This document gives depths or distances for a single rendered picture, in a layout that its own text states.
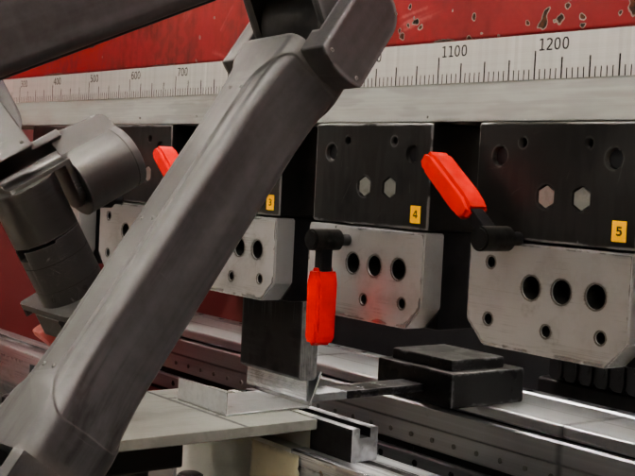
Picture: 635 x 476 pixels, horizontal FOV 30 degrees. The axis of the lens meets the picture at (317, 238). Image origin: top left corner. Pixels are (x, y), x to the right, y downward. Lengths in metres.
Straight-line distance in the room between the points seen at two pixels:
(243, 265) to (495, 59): 0.36
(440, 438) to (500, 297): 0.49
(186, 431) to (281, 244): 0.20
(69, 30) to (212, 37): 0.54
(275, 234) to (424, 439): 0.38
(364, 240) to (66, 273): 0.25
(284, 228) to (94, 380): 0.44
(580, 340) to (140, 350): 0.30
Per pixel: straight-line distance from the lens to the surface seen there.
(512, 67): 0.88
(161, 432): 1.02
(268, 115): 0.75
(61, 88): 1.50
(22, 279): 1.96
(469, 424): 1.31
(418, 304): 0.94
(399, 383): 1.27
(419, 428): 1.37
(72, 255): 1.00
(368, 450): 1.07
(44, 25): 0.67
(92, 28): 0.69
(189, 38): 1.24
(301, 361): 1.12
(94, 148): 1.02
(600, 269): 0.81
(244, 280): 1.13
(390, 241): 0.96
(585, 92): 0.83
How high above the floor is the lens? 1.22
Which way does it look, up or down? 3 degrees down
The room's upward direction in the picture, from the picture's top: 3 degrees clockwise
